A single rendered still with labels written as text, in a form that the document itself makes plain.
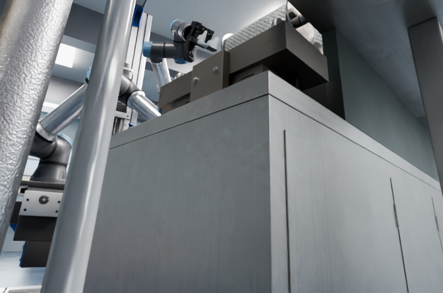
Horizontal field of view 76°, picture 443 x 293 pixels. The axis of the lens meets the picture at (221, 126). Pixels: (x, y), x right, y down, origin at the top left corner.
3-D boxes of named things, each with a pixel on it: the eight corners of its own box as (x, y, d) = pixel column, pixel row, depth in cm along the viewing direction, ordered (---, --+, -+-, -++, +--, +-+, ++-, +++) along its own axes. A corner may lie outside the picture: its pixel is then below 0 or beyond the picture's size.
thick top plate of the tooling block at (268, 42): (202, 123, 86) (204, 105, 88) (329, 82, 59) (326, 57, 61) (157, 107, 75) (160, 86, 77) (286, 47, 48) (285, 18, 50)
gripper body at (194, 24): (201, 23, 110) (188, 18, 119) (191, 43, 111) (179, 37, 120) (215, 32, 115) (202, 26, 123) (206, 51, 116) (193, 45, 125)
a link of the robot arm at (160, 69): (161, 91, 177) (143, 33, 133) (178, 92, 177) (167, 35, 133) (158, 107, 172) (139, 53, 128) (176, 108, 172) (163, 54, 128)
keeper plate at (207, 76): (195, 113, 62) (199, 69, 66) (228, 101, 55) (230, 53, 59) (186, 109, 61) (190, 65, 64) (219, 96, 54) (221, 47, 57)
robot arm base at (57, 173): (29, 185, 130) (34, 163, 133) (66, 188, 137) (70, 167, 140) (27, 181, 117) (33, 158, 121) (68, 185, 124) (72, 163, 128)
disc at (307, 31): (314, 53, 85) (310, 13, 89) (316, 53, 84) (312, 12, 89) (287, 30, 75) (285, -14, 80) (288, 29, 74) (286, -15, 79)
